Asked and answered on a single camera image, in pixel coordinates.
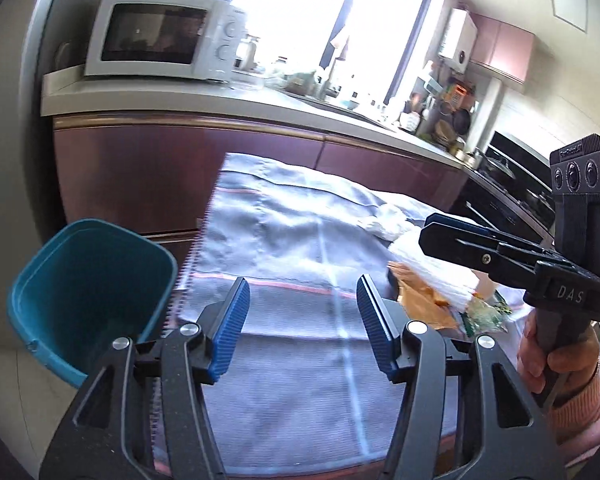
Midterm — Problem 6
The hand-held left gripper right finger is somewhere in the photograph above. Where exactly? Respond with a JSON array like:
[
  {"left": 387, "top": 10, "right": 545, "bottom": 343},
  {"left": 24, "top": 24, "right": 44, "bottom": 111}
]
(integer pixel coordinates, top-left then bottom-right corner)
[{"left": 356, "top": 274, "right": 568, "bottom": 480}]

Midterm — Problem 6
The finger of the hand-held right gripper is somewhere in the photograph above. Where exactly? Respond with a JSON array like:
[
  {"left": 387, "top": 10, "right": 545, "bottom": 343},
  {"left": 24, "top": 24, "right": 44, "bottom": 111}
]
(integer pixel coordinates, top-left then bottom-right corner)
[
  {"left": 418, "top": 223, "right": 543, "bottom": 292},
  {"left": 424, "top": 212, "right": 557, "bottom": 263}
]

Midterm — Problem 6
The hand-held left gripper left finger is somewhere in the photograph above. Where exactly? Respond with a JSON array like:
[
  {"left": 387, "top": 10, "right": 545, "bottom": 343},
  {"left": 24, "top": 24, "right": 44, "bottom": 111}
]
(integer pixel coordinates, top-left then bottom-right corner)
[{"left": 39, "top": 276, "right": 251, "bottom": 480}]

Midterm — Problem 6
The printed paper cup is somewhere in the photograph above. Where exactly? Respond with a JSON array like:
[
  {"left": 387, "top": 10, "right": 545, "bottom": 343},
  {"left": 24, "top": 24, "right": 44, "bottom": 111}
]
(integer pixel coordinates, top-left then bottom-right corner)
[{"left": 459, "top": 294, "right": 512, "bottom": 337}]

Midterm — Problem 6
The blue plastic waste bin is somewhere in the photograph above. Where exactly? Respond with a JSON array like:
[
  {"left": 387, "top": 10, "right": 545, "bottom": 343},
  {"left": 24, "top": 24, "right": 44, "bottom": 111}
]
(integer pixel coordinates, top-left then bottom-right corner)
[{"left": 7, "top": 218, "right": 177, "bottom": 390}]

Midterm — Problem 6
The person's right hand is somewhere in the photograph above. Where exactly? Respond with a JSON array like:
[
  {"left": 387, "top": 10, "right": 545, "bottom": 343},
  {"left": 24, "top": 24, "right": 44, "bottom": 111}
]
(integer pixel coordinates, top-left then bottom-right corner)
[{"left": 517, "top": 309, "right": 600, "bottom": 404}]

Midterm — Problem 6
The black built-in oven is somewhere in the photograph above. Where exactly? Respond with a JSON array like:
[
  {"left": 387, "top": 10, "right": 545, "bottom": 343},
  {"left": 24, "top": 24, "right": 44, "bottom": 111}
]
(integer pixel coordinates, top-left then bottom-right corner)
[{"left": 450, "top": 177, "right": 551, "bottom": 242}]

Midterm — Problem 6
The small white crumpled tissue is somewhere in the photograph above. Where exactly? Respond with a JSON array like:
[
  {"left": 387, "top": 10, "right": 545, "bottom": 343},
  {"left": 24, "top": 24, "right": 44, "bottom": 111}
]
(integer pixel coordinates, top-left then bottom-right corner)
[{"left": 390, "top": 236, "right": 481, "bottom": 311}]

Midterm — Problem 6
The black wok with lid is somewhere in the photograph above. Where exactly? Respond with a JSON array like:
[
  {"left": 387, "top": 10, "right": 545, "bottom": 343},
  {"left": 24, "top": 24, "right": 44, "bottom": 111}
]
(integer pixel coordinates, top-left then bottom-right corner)
[{"left": 474, "top": 152, "right": 517, "bottom": 179}]

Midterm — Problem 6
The black range hood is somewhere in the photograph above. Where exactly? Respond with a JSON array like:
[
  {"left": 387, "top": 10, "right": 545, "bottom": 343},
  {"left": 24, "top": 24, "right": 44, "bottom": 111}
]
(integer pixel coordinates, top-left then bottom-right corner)
[{"left": 484, "top": 130, "right": 557, "bottom": 196}]

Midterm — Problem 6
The striped grey tablecloth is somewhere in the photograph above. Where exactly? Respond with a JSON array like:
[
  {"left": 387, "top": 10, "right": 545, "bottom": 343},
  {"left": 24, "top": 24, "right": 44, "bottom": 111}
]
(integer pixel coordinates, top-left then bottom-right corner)
[{"left": 150, "top": 152, "right": 531, "bottom": 467}]

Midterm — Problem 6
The hanging black frying pan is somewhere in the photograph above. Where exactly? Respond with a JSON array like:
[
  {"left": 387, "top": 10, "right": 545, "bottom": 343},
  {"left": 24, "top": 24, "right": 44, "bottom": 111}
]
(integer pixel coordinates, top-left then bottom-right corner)
[{"left": 452, "top": 109, "right": 474, "bottom": 136}]

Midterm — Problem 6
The maroon kitchen base cabinet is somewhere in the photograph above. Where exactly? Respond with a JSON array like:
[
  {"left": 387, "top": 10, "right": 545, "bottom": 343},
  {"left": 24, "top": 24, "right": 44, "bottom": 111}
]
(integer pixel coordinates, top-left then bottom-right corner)
[{"left": 52, "top": 115, "right": 468, "bottom": 261}]

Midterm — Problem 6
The metal kitchen faucet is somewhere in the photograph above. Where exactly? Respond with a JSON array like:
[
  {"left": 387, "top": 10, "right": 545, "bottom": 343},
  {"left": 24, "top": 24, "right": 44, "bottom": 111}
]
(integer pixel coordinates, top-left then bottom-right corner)
[{"left": 324, "top": 54, "right": 342, "bottom": 99}]

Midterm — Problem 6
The kitchen window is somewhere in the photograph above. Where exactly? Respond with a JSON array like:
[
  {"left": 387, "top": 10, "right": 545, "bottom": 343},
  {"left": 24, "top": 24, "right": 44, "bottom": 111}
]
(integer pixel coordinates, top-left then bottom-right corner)
[{"left": 229, "top": 0, "right": 437, "bottom": 106}]

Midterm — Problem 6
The white microwave oven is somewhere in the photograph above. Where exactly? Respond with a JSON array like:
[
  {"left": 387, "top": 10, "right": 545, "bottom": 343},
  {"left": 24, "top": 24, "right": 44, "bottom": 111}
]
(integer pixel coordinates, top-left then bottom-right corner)
[{"left": 84, "top": 0, "right": 241, "bottom": 82}]

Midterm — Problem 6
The pink wall cabinet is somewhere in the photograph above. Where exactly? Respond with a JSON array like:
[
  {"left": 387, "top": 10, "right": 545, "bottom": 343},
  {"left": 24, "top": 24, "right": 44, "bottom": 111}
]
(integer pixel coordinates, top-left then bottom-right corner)
[{"left": 467, "top": 14, "right": 536, "bottom": 86}]

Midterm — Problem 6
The white wall water heater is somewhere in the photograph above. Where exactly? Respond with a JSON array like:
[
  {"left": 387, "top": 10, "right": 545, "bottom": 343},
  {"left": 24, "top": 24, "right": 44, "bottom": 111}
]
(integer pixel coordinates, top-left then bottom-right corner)
[{"left": 437, "top": 7, "right": 478, "bottom": 75}]

